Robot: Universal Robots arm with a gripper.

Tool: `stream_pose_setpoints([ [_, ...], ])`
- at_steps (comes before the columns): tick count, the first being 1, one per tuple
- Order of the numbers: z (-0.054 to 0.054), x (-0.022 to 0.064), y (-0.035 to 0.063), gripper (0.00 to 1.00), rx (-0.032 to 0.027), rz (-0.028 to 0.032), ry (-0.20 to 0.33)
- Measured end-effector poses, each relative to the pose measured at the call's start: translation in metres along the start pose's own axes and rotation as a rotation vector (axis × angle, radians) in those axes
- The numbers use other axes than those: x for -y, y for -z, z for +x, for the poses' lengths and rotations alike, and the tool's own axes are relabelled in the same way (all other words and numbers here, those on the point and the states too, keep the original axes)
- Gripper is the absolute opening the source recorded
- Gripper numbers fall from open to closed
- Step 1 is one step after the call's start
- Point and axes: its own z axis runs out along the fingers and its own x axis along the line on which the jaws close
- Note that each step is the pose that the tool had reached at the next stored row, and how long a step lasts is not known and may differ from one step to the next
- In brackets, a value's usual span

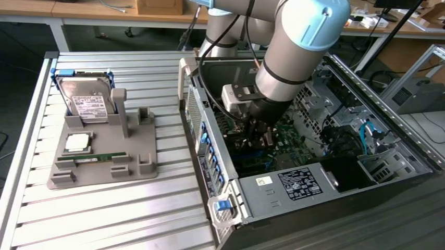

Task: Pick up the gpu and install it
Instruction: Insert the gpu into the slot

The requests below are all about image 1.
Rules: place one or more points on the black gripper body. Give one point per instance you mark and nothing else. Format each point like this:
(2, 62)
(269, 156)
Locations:
(268, 110)

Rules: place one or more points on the graphics card with metal bracket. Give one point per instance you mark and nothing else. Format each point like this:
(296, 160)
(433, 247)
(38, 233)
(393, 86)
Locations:
(237, 145)

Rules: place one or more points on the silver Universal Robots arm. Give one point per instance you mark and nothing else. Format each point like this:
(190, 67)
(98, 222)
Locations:
(285, 65)

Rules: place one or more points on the green motherboard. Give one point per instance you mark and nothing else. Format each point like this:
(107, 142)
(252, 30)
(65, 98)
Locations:
(292, 140)

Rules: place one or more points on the blue expansion slot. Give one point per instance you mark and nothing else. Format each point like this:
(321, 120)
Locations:
(249, 155)

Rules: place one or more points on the silver chipset heatsink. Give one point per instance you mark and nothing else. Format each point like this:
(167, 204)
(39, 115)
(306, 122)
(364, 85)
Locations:
(286, 161)

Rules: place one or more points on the silver perforated drive cage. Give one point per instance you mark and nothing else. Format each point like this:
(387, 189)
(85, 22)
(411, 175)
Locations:
(320, 104)

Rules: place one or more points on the open black PC case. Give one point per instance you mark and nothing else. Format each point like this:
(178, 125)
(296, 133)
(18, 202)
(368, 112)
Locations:
(197, 112)

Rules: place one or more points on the grey power supply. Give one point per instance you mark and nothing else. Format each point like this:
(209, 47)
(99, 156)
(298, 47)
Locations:
(264, 198)

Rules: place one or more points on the blue case latch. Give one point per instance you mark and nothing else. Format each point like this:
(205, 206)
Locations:
(222, 205)

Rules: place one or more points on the grey metal disk bay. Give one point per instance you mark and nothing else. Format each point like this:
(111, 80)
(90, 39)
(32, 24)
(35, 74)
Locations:
(383, 166)

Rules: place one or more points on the grey computer tower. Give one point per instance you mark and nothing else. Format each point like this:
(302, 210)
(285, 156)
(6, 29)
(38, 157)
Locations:
(417, 96)

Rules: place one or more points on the black tripod pole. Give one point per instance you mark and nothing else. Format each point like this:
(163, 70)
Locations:
(388, 39)

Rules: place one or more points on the green RAM stick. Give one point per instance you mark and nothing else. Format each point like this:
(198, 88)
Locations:
(101, 156)

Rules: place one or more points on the grey plastic parts rack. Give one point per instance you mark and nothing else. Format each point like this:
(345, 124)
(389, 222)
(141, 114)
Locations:
(105, 172)

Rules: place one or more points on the white small box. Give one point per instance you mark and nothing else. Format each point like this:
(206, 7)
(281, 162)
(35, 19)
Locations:
(377, 23)

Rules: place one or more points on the silver CPU chip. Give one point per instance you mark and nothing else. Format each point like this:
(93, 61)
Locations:
(77, 142)

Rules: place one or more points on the silver hard disk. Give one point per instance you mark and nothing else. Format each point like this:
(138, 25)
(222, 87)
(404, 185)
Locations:
(83, 91)

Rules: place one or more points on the brown cardboard box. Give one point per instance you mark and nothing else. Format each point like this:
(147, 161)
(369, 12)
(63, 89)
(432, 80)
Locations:
(158, 6)

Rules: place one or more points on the black monitor with stand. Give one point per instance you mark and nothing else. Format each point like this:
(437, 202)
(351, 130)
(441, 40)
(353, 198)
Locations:
(396, 3)

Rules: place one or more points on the blue disk caddy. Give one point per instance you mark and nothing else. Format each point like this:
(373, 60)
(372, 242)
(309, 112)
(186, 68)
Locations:
(65, 73)

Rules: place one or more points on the brown cardboard piece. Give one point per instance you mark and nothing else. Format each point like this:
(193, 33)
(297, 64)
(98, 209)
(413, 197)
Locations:
(435, 15)

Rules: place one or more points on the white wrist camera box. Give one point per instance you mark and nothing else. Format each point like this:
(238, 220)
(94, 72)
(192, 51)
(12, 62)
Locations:
(232, 100)

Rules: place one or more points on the aluminium profile frame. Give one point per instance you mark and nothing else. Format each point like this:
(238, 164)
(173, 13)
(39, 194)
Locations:
(429, 53)

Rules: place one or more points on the wooden desk white frame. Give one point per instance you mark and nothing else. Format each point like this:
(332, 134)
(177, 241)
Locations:
(431, 33)
(70, 10)

